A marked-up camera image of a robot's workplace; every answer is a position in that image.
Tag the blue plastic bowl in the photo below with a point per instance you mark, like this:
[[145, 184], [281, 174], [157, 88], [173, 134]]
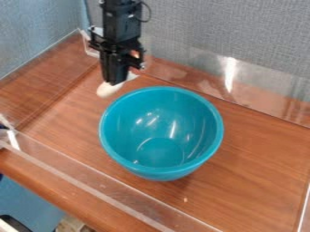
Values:
[[160, 131]]

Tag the clear acrylic front bracket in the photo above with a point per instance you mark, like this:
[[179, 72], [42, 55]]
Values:
[[6, 134]]

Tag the clear acrylic front panel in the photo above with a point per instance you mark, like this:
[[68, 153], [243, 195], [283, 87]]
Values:
[[105, 189]]

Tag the clear acrylic corner bracket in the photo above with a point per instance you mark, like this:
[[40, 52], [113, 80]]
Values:
[[92, 31]]

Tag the white brown toy mushroom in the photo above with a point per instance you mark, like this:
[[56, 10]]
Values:
[[105, 89]]

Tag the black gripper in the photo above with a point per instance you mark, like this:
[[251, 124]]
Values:
[[121, 32]]

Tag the clear acrylic back panel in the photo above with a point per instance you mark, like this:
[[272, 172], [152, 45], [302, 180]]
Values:
[[261, 89]]

